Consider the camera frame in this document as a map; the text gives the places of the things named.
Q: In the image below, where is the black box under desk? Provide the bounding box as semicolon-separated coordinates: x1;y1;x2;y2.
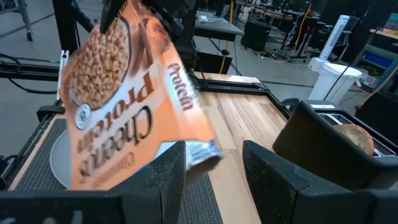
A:
240;19;272;53

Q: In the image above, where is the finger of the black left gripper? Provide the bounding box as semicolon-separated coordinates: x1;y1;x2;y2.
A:
99;0;126;35

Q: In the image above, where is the grey round plate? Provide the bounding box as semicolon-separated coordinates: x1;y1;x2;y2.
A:
49;128;73;190

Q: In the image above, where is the dark woven placemat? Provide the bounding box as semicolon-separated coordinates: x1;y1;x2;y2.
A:
13;117;224;224

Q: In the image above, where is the black toaster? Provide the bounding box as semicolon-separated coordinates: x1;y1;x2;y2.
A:
272;99;398;191

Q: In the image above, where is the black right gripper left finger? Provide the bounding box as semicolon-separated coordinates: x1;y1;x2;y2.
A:
110;141;187;224

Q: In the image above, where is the brown bread slice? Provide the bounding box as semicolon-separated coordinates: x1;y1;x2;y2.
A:
333;123;376;157

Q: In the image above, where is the grey office desk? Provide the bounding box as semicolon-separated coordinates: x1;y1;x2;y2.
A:
193;10;246;75

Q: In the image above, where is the white trash can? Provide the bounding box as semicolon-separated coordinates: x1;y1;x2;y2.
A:
307;62;363;106

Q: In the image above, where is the orange Cheerios Protein cereal box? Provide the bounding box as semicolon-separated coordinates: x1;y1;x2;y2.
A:
58;0;223;191

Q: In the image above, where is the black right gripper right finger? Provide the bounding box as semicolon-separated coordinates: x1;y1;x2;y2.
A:
242;139;371;224

